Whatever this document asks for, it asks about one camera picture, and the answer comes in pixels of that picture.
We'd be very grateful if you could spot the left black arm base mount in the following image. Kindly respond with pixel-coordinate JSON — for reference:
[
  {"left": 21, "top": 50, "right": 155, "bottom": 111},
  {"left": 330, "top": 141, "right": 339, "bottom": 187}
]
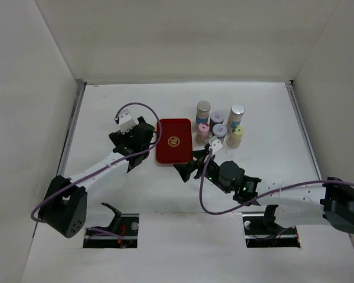
[{"left": 102, "top": 202, "right": 123, "bottom": 239}]

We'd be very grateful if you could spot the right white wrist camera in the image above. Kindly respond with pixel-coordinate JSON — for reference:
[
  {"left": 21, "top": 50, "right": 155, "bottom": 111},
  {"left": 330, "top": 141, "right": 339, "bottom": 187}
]
[{"left": 204, "top": 136, "right": 223, "bottom": 161}]

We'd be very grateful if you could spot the tall silver lid spice jar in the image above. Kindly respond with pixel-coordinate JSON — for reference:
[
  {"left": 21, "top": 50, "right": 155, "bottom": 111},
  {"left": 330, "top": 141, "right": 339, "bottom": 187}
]
[{"left": 227, "top": 104, "right": 245, "bottom": 130}]

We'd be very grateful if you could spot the yellow lid spice jar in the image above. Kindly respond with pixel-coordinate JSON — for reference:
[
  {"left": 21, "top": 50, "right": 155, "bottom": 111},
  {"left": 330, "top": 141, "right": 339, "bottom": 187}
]
[{"left": 227, "top": 126, "right": 244, "bottom": 148}]

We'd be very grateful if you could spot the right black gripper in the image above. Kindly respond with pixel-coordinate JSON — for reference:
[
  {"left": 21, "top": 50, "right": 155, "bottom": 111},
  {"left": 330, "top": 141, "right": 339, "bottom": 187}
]
[{"left": 173, "top": 149, "right": 231, "bottom": 193}]

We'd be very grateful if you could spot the silver lid blue label jar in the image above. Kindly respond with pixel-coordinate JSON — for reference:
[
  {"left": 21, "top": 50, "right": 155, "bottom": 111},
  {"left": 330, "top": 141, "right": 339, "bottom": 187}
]
[{"left": 195, "top": 100, "right": 211, "bottom": 124}]

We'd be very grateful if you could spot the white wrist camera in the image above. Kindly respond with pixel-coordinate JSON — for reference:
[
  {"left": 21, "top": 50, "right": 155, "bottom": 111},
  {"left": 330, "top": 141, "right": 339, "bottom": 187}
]
[
  {"left": 114, "top": 109, "right": 137, "bottom": 135},
  {"left": 204, "top": 136, "right": 223, "bottom": 161}
]

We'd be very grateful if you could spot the red rectangular tray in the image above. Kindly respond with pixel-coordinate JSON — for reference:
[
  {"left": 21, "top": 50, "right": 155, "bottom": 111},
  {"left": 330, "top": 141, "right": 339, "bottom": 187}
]
[{"left": 156, "top": 119, "right": 193, "bottom": 164}]

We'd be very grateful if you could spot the pink lid spice jar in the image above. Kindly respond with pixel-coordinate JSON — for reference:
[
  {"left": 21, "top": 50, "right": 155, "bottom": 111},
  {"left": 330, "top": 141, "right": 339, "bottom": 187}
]
[{"left": 195, "top": 123, "right": 209, "bottom": 145}]

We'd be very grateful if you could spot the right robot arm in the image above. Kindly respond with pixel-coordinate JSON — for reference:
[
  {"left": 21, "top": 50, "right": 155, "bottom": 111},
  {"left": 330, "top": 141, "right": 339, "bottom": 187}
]
[{"left": 174, "top": 150, "right": 354, "bottom": 234}]

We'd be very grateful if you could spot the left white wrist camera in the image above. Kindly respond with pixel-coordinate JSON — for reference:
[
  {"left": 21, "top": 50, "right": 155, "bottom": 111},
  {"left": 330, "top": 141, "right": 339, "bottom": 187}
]
[{"left": 114, "top": 109, "right": 137, "bottom": 135}]

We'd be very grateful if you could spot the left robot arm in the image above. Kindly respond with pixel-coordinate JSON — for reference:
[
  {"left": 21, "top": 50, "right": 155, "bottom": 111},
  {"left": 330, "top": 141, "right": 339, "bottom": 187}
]
[{"left": 38, "top": 116, "right": 156, "bottom": 238}]

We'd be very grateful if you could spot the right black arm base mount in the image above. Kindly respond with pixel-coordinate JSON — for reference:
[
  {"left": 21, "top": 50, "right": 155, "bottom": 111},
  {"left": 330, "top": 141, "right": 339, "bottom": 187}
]
[{"left": 263, "top": 205, "right": 280, "bottom": 235}]

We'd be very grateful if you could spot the front white lid small jar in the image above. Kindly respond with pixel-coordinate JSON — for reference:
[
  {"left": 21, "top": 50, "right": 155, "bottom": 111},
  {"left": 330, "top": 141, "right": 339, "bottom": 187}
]
[{"left": 212, "top": 124, "right": 228, "bottom": 142}]

